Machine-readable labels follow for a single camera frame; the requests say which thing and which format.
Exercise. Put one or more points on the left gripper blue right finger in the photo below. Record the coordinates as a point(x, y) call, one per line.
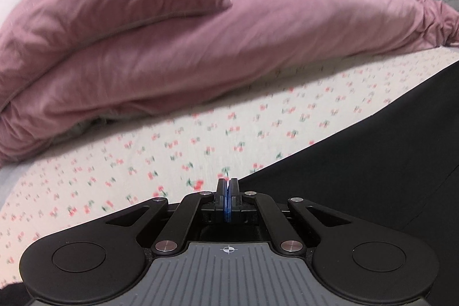
point(233, 197)

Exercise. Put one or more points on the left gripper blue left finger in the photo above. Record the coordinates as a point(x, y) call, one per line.
point(222, 198)

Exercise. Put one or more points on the black pants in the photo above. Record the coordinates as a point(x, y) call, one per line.
point(397, 168)

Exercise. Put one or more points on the floral bed sheet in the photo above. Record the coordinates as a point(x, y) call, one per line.
point(117, 165)

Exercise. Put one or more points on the pink duvet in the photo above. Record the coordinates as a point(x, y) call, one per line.
point(181, 62)

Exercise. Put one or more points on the black garment beside bed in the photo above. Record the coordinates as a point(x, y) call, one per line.
point(14, 294)

